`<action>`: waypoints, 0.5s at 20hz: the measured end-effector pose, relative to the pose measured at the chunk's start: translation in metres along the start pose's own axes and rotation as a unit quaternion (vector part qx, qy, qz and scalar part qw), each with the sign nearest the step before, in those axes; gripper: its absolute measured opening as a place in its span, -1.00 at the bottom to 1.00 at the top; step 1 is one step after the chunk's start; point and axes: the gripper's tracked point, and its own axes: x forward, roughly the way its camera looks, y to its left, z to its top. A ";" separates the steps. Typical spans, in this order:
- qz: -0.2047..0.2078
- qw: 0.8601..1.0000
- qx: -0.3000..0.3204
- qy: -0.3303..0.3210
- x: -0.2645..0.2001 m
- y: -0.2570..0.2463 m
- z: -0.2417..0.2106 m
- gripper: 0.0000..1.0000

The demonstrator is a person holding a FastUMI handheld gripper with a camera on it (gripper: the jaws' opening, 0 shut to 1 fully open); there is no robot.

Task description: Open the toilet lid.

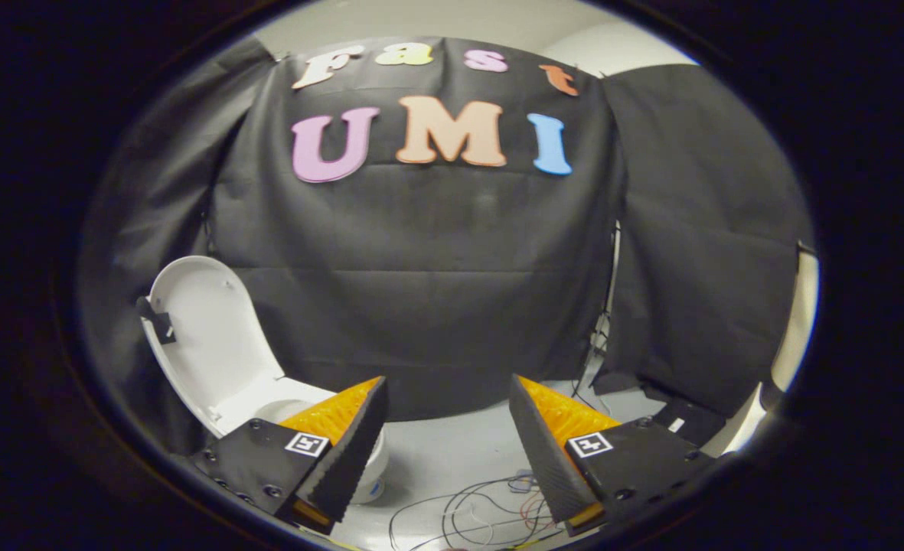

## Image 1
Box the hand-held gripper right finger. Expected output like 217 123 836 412
508 373 716 536

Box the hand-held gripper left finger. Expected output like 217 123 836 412
191 375 390 536

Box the white toilet lid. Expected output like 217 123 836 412
139 255 286 439

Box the thin metal backdrop stand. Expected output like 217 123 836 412
573 220 622 399

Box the black backdrop cloth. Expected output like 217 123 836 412
77 34 816 452

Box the tangle of floor cables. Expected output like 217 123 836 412
387 471 571 551

